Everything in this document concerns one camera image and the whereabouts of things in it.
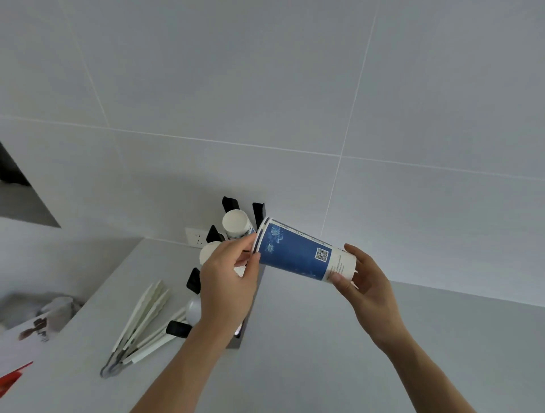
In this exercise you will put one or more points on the person's right hand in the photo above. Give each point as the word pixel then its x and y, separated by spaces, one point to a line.
pixel 374 302

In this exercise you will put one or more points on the person's left hand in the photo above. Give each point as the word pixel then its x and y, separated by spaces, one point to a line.
pixel 225 289

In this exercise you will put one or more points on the stack of white paper cups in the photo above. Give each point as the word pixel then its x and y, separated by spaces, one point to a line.
pixel 208 253

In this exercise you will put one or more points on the stack of blue paper cups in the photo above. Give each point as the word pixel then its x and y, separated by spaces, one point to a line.
pixel 234 223

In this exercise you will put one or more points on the dark blue paper cup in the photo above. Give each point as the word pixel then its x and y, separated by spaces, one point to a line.
pixel 294 251

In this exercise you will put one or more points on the black cup holder rack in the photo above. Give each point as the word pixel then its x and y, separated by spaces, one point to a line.
pixel 230 203

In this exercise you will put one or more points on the person's left forearm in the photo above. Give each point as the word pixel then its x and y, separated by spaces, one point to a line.
pixel 183 378

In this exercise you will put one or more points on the white plastic tongs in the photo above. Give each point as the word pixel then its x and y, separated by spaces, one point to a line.
pixel 147 302
pixel 153 349

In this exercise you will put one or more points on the crumpled grey cloth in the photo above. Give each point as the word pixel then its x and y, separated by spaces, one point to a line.
pixel 61 312

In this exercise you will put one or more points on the grey trash bin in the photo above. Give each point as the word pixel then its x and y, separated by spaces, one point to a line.
pixel 21 304

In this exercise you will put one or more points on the red and white box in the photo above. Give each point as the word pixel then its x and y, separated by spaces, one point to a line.
pixel 17 349

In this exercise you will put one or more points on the white wall socket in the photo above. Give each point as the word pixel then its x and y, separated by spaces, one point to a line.
pixel 196 238

